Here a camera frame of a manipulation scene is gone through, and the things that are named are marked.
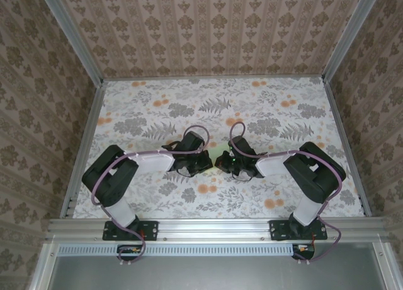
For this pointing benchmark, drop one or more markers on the light green paper sheet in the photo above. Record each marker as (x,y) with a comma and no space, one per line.
(217,154)

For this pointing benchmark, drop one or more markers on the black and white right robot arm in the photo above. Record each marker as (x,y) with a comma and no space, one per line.
(318,176)

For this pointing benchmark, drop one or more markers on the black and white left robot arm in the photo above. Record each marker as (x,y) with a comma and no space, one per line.
(107,183)

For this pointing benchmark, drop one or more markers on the floral tablecloth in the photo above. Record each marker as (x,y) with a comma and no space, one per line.
(220,113)

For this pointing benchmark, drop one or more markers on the grey metal panel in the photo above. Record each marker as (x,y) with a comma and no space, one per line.
(214,274)

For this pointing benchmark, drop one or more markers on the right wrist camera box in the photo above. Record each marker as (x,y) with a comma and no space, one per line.
(243,146)

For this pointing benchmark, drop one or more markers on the long aluminium base rail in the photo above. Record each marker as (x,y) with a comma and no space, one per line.
(214,230)

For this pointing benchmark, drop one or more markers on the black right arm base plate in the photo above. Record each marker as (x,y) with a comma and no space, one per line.
(278,230)

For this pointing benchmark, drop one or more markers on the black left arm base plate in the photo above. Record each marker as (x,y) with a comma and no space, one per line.
(149,230)

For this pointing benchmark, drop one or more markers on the aluminium table side rail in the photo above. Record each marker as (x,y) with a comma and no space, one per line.
(349,151)
(82,151)

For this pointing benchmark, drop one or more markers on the aluminium frame post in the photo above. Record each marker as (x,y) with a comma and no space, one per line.
(355,34)
(72,34)

